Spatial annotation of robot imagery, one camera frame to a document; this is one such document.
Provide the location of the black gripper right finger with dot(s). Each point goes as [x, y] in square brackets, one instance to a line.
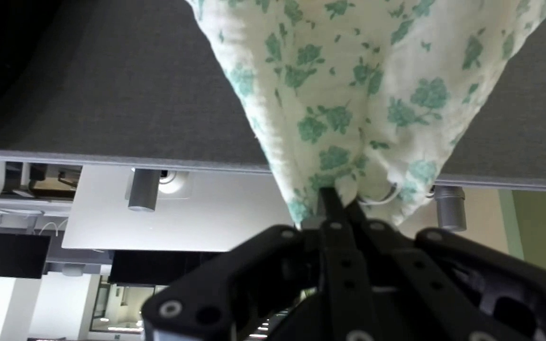
[412, 277]

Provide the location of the green floral white fabric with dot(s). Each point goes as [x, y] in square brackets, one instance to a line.
[349, 96]

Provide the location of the grey cylinder ceiling lamp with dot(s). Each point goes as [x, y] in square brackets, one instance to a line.
[452, 209]
[143, 190]

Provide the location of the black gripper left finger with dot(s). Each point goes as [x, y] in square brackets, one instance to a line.
[342, 266]

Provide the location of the grey desk partition wall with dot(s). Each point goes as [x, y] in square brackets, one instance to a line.
[128, 82]

